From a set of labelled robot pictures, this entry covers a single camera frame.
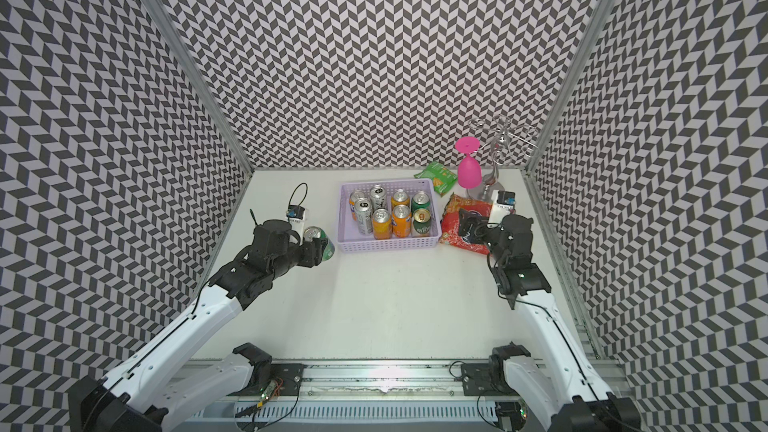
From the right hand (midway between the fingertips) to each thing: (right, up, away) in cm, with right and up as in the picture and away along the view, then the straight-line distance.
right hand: (476, 216), depth 79 cm
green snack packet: (-4, +12, +34) cm, 36 cm away
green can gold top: (-14, -2, +14) cm, 19 cm away
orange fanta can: (-35, +6, +17) cm, 39 cm away
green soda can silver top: (-43, -4, -2) cm, 43 cm away
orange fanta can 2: (-26, -3, +14) cm, 30 cm away
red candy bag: (-4, -7, +18) cm, 20 cm away
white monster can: (-31, +1, +13) cm, 34 cm away
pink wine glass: (+2, +13, +18) cm, 22 cm away
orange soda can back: (-20, +5, +18) cm, 27 cm away
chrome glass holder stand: (+9, +22, +9) cm, 26 cm away
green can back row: (-14, +4, +17) cm, 23 cm away
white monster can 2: (-27, +5, +17) cm, 32 cm away
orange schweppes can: (-20, -2, +14) cm, 24 cm away
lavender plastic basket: (-37, -9, +20) cm, 43 cm away
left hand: (-43, -7, 0) cm, 44 cm away
